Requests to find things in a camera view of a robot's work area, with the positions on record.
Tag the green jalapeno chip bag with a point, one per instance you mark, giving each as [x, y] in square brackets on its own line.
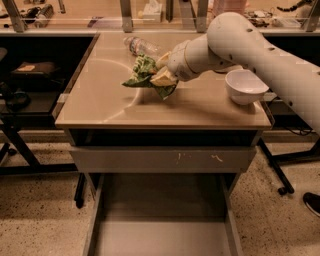
[143, 69]

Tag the black bag on shelf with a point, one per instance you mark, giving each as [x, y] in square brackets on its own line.
[38, 70]

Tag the pink storage box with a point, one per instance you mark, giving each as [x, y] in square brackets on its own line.
[222, 6]

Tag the black headphones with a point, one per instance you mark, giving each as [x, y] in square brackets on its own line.
[17, 101]

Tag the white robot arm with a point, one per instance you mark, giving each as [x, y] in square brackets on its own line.
[232, 40]

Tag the open grey middle drawer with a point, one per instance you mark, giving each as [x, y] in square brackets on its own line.
[162, 215]

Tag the grey drawer cabinet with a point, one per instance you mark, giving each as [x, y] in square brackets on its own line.
[113, 129]

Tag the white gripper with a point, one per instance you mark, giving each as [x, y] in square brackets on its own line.
[177, 63]

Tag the clear plastic water bottle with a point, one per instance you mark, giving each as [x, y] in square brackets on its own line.
[137, 45]

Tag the black table leg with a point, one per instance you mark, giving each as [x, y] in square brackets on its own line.
[287, 187]

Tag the black shoe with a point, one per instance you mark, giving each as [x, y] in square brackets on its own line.
[312, 201]

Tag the white tissue box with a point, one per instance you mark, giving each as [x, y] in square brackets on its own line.
[152, 12]

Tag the white bowl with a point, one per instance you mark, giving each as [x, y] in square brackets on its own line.
[244, 87]

